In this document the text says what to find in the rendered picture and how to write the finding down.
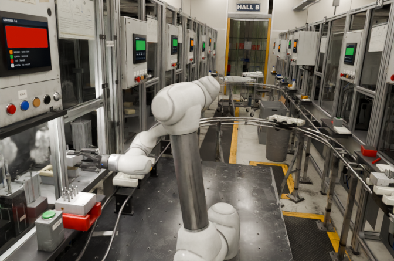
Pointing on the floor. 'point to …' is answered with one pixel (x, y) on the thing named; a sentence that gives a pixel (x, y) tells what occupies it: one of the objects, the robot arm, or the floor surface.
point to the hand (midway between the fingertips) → (74, 158)
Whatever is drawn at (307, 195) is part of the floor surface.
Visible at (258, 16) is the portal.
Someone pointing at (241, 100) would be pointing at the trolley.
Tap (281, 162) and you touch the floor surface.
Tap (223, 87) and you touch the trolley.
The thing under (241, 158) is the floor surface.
